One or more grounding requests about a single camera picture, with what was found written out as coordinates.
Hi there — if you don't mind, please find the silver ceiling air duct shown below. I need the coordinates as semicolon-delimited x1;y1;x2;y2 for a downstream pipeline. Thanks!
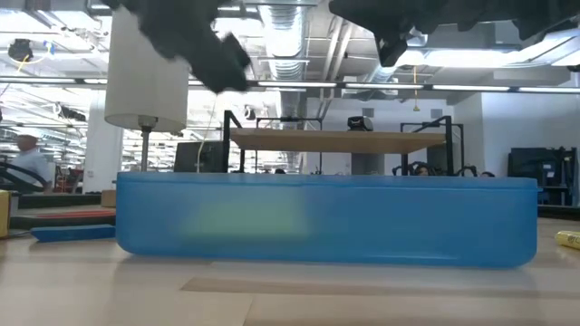
257;0;314;120

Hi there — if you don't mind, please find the black equipment rack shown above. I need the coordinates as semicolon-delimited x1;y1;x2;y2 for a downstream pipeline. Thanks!
507;147;579;207

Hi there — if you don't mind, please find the wooden shelf with black legs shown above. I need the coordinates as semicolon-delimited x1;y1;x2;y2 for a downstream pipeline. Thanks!
221;110;466;177

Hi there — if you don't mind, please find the yellow green crayon box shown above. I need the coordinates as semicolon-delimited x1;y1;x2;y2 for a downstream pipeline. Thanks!
0;189;11;240

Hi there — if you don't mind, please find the white lamp with wooden base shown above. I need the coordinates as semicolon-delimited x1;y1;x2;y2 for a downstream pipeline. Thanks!
103;4;190;173

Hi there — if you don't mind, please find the white lamp cord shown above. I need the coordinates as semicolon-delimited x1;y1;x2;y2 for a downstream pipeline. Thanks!
196;93;219;174

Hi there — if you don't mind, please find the yellow highlighter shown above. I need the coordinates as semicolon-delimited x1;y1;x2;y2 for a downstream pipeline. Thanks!
555;229;580;251

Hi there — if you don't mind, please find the blue translucent pencil box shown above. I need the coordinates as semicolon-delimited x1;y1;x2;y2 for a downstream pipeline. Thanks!
115;171;540;269

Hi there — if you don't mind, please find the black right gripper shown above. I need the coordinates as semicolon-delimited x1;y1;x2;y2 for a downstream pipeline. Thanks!
328;0;459;69

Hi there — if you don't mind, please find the green sticky notes pad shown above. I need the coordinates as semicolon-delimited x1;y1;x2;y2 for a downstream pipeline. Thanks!
183;201;312;240

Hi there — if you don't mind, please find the blue eraser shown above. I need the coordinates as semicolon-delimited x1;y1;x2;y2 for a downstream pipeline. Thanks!
30;224;117;244

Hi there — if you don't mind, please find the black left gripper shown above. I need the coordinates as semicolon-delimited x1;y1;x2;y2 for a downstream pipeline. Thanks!
101;0;253;94

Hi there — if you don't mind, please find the black monitor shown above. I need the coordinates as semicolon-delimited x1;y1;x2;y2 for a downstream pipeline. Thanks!
174;141;226;174

